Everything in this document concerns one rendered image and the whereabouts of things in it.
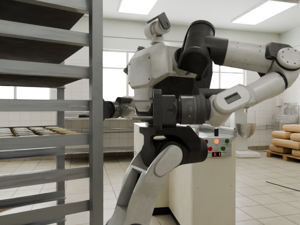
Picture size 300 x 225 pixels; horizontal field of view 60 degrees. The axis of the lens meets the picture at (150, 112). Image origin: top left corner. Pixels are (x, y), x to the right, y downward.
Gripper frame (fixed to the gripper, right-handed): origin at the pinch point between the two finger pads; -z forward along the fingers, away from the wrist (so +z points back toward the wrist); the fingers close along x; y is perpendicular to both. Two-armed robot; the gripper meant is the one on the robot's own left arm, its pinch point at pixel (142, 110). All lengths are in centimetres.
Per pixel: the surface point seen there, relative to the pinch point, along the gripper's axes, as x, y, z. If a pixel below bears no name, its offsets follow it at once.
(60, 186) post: -32, -31, -34
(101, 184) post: -19.7, 7.4, -10.9
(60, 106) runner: 0.9, 9.6, -20.7
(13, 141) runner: -7.3, 15.0, -30.1
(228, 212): -76, -112, 61
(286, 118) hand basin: -23, -528, 329
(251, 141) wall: -82, -578, 267
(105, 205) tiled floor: -104, -204, -43
